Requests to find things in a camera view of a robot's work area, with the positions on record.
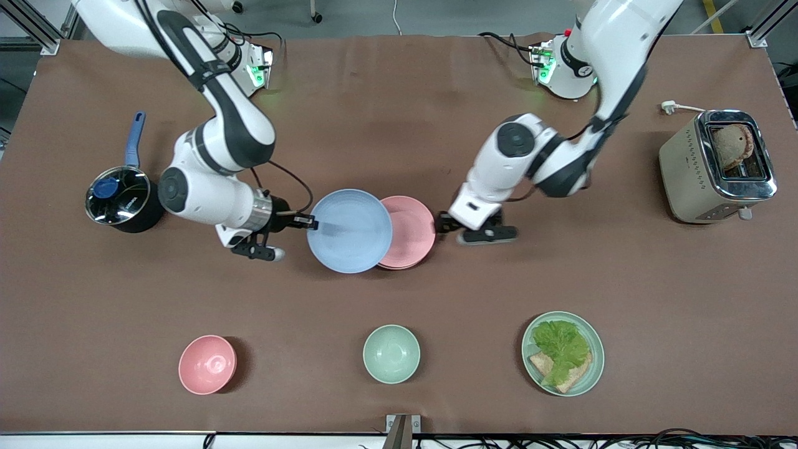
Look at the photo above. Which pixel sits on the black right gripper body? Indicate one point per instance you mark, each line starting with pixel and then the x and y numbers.
pixel 280 210

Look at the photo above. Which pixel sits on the pink plate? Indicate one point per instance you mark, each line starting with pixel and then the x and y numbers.
pixel 414 231

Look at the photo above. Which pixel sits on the blue plate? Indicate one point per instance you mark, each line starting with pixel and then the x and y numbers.
pixel 352 234

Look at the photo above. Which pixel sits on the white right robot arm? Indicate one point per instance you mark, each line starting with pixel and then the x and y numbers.
pixel 212 199

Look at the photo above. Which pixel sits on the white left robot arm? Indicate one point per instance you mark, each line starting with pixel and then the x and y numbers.
pixel 611 37

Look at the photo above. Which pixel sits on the brown table cover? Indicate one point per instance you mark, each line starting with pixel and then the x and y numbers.
pixel 399 125

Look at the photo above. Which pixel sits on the dark blue saucepan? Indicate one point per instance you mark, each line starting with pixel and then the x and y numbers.
pixel 149 215

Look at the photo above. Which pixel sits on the green bowl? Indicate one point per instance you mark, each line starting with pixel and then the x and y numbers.
pixel 391 354

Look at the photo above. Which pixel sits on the green lettuce leaf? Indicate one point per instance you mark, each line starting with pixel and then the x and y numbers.
pixel 561 346

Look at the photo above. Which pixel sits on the glass lid blue knob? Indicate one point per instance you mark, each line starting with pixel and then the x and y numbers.
pixel 118 196

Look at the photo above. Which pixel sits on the pink bowl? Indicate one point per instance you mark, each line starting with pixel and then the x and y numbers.
pixel 207 365

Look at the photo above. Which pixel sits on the bread slice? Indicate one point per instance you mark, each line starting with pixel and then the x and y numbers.
pixel 576 377

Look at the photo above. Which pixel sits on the green plate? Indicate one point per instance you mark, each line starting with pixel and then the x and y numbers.
pixel 595 368

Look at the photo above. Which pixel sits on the beige chrome toaster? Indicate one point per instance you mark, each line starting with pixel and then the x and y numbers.
pixel 692 187

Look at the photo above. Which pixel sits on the white power plug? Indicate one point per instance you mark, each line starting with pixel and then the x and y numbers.
pixel 669 107

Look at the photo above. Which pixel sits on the brown toast slice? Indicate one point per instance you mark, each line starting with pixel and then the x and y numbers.
pixel 729 146

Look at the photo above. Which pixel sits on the metal bracket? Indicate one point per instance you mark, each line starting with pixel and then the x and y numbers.
pixel 399 430

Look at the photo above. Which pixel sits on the aluminium frame profile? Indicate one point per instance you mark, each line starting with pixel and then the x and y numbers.
pixel 37 31
pixel 757 37

